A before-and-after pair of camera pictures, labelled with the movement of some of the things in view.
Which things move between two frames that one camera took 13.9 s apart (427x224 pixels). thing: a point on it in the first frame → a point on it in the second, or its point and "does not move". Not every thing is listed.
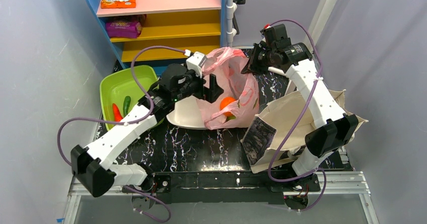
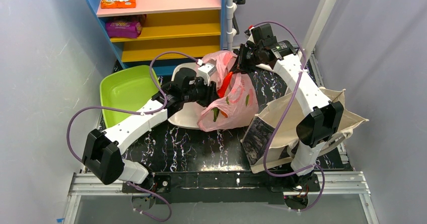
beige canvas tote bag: [277, 134] does not move
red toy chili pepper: [118, 116] → [221, 92]
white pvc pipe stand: [231, 8] does not move
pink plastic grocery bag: [238, 106] does not move
